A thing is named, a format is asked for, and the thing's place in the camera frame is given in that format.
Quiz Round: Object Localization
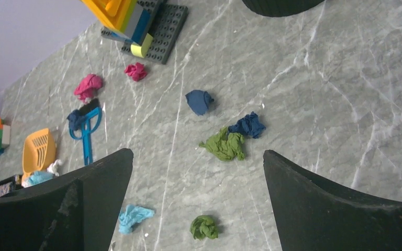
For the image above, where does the small green paper ball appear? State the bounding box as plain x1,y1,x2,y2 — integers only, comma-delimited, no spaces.
189,215,219,240

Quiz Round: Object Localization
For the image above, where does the yellow slotted scoop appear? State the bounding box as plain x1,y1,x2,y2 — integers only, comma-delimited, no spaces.
22,128,56,180

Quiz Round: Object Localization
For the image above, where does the navy paper scrap ball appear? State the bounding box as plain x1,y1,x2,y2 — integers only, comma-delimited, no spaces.
185,89,215,116

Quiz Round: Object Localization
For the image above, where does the crumpled navy paper scrap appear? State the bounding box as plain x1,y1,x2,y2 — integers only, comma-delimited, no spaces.
228,111,266,139

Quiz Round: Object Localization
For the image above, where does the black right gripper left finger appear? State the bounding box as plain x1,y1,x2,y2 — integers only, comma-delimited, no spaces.
0,148,133,250

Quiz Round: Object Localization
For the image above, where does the cyan paper scrap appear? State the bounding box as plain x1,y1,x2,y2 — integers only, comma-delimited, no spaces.
21,171,55,188

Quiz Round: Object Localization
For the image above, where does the navy scrap by brush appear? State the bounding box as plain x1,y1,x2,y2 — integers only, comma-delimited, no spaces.
66,109,85,131

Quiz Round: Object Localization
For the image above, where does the black plastic trash bin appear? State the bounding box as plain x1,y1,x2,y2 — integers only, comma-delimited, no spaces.
242,0,324,17

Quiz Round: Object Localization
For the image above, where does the white paper scrap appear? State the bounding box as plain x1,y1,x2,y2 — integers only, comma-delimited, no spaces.
47,159,63,176

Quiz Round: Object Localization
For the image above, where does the large magenta paper scrap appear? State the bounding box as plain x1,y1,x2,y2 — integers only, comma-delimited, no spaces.
73,74,103,104

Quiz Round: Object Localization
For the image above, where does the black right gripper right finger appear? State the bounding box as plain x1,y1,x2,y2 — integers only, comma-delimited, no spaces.
263,150,402,250

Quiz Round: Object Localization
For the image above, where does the dark grey brick baseplate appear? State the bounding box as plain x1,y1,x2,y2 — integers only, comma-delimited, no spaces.
100,0,189,65

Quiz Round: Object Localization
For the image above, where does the blue hand brush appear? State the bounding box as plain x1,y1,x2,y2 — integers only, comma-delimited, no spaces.
69,98,102,166

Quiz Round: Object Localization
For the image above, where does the black poker chip case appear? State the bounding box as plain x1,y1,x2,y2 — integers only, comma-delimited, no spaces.
0,175,22,197

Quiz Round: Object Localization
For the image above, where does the yellow toy brick building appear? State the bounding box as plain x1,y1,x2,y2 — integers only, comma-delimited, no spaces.
82,0,155,58

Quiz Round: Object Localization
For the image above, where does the large green paper scrap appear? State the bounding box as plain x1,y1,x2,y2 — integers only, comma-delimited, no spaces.
198,127,245,162

